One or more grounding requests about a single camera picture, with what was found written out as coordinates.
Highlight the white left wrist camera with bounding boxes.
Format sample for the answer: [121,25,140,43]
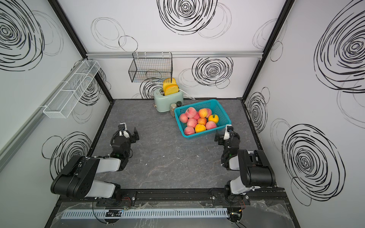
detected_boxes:
[117,123,126,136]

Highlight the white slotted cable duct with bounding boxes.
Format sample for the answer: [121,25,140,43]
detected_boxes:
[60,208,229,220]

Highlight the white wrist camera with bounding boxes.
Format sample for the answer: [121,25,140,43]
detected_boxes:
[223,124,233,140]
[117,123,126,136]

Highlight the yellow toast slice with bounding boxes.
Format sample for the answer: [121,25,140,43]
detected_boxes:
[164,84,179,96]
[163,78,177,92]

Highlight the orange wrinkled peach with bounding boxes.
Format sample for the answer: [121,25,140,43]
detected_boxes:
[198,108,208,118]
[197,118,207,125]

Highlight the teal plastic basket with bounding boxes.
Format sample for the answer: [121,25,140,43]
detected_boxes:
[174,99,232,139]

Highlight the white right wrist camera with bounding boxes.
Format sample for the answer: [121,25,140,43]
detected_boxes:
[223,124,233,140]

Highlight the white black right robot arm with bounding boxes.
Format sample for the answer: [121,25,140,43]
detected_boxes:
[214,132,276,204]

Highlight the yellow peach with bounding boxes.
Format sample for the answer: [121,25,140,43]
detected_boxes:
[195,123,207,133]
[208,114,219,124]

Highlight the black corner frame post left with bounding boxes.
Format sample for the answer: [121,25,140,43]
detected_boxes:
[48,0,114,104]

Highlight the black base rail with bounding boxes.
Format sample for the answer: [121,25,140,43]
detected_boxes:
[56,188,287,207]

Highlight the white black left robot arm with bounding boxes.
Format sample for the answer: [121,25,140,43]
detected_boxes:
[50,123,139,199]

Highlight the black corner frame post right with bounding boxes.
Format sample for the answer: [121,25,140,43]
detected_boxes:
[242,0,295,102]

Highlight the grey horizontal wall rail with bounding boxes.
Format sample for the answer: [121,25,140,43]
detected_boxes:
[86,51,263,59]

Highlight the yellow toast slice right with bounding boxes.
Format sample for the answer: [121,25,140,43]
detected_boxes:
[164,84,179,96]

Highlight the black wire hanging basket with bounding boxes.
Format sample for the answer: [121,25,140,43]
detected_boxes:
[128,52,174,83]

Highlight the white wire wall shelf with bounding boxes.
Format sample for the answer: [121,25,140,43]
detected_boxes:
[43,60,101,119]

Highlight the glass spice jar silver lid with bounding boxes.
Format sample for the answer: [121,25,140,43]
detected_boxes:
[170,103,177,117]

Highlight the yellow toast slice left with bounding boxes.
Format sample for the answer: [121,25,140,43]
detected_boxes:
[163,78,177,92]

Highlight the mint green toaster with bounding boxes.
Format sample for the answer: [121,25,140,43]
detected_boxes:
[153,88,184,113]

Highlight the black corner frame post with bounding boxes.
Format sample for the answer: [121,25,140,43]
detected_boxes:
[242,0,295,102]
[48,0,114,104]

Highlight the white toaster power cable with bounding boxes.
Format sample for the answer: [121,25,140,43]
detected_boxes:
[179,89,196,101]

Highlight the pink peach front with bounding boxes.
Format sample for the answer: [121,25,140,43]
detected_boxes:
[187,118,198,128]

